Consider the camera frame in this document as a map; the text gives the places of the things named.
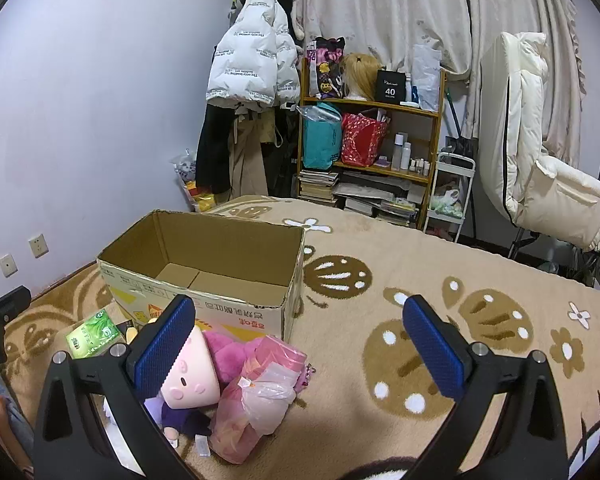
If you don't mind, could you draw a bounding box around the black pink printed tote bag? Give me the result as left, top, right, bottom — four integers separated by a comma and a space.
305, 37, 347, 100

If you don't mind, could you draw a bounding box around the dark hanging garment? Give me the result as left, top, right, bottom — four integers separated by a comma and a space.
269, 105, 301, 198

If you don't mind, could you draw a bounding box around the cream padded folding chair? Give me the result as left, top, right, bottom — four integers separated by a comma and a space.
480, 31, 600, 253

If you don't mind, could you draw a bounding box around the beige floral curtain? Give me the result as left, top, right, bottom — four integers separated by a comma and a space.
292, 0, 588, 161

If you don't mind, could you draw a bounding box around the white puffer jacket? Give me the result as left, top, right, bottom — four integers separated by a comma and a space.
206, 0, 303, 108

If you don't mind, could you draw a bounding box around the pile of papers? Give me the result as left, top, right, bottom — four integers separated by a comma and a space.
332, 172, 426, 228

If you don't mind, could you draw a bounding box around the purple white plush doll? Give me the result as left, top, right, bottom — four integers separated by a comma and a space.
145, 395, 213, 441

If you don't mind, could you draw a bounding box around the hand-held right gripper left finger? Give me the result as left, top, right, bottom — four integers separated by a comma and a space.
32, 294, 197, 480

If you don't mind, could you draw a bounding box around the red bag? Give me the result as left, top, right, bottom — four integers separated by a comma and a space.
340, 112, 390, 167

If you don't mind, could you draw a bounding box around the white rolling cart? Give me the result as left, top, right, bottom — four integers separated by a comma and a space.
424, 152, 477, 243

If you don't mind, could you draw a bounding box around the green tissue pack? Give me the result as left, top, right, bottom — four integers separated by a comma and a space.
65, 310, 122, 360

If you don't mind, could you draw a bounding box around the clear plastic bag of things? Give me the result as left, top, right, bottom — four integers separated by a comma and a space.
170, 149, 216, 213

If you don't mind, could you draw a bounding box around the black hanging coat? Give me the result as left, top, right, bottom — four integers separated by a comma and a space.
196, 105, 236, 196

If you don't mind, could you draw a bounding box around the person's left forearm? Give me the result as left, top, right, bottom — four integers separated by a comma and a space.
0, 375, 33, 476

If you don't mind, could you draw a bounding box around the white paper bag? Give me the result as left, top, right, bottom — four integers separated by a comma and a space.
410, 44, 442, 111

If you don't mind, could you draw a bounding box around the stack of books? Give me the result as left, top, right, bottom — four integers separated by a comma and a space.
297, 169, 340, 205

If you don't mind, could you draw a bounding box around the pink plastic bag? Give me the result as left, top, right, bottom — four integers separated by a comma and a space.
209, 335, 317, 465

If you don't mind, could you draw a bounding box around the teal bag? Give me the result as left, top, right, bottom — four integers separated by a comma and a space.
302, 102, 343, 170

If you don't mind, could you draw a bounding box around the cream pink swirl roll plush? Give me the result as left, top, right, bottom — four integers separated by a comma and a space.
145, 324, 222, 408

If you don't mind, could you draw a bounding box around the pink plush bear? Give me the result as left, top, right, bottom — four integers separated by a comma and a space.
202, 330, 266, 386

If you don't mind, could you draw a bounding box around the cardboard box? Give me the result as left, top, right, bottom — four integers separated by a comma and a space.
96, 210, 307, 345

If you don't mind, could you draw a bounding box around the blonde wig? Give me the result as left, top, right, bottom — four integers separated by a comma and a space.
341, 52, 381, 101

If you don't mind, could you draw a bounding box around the beige hanging garment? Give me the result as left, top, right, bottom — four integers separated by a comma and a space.
228, 110, 281, 198

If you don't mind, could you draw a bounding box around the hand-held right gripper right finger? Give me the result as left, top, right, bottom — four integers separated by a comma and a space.
402, 294, 571, 480

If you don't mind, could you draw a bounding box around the white green plastic bag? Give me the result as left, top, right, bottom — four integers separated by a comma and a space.
430, 185, 465, 218

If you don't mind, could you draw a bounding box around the black box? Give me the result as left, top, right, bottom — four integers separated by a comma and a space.
374, 69, 412, 103

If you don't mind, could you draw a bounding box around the wooden shelf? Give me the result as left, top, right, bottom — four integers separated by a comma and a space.
296, 57, 446, 231

